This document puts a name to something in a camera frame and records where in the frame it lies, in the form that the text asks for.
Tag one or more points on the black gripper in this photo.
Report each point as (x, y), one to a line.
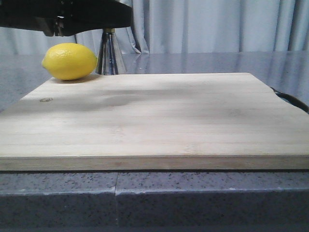
(76, 15)

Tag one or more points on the steel double jigger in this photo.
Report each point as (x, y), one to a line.
(110, 59)

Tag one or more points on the yellow lemon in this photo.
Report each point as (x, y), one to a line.
(69, 61)

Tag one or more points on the grey curtain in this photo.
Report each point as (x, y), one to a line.
(187, 26)

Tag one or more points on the wooden cutting board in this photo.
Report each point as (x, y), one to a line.
(154, 121)

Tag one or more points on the black cutting board handle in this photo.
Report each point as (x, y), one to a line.
(291, 100)

